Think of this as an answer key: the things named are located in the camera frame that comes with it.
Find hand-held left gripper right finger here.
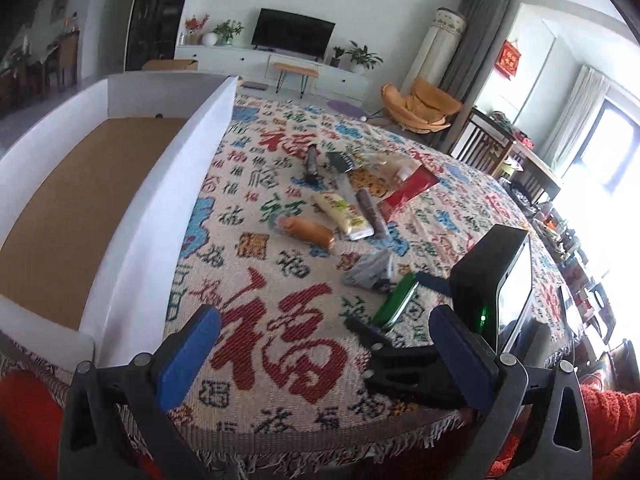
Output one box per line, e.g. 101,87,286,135
429,305,593,480

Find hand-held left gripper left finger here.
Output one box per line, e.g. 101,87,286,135
57,304,236,480

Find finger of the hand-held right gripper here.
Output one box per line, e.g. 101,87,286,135
344,314,471,413
414,271,453,298

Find large white box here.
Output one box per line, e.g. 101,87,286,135
0,72,240,368

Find grey clear snack packet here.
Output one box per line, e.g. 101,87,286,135
341,249,401,293

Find red snack packet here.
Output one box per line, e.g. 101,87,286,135
378,165,441,222

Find brown sausage stick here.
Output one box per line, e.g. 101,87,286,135
356,189,388,238

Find cluttered shelf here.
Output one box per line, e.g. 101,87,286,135
520,195,631,356

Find printed woven blanket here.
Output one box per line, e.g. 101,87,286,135
0,91,576,466

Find yellow snack packet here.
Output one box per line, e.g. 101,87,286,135
312,191,375,242

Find clear cookie packet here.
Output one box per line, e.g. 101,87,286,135
347,167,396,200

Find wrapped bread packet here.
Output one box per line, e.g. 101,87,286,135
367,152,426,181

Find orange sausage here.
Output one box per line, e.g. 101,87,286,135
274,215,336,250

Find dark wooden chair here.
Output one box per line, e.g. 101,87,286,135
450,106,516,176

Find dark green snack packet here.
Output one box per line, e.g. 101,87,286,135
327,151,357,173

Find dark sausage stick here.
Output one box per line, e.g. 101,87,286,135
304,144,323,186

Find orange lounge chair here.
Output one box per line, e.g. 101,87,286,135
380,77,463,135

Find red fuzzy pants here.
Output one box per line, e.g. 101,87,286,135
0,367,640,480

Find window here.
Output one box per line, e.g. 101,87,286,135
560,97,640,201

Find white curtain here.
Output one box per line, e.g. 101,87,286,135
542,65,611,176

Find purple floor mat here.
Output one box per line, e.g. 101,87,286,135
326,99,366,118

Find large leafy potted plant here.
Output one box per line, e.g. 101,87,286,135
346,40,383,75

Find standing air conditioner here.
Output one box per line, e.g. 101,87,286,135
400,7,468,98

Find grey curtain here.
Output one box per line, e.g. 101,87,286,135
439,0,511,106

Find wooden bench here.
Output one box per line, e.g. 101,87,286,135
272,61,320,98

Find black television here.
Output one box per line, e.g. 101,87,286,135
251,8,337,58

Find cardboard box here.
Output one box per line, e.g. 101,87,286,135
141,58,199,72

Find white television cabinet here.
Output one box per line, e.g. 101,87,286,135
175,44,373,103

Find wooden dining chair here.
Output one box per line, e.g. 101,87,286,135
42,30,81,92

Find green potted plant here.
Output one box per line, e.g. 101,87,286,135
214,19,245,46

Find red flowers in vase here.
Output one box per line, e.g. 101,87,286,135
184,14,211,46

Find black display cabinet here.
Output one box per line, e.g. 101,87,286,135
124,0,198,73

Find red wall hanging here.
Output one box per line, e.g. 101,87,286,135
497,39,523,81

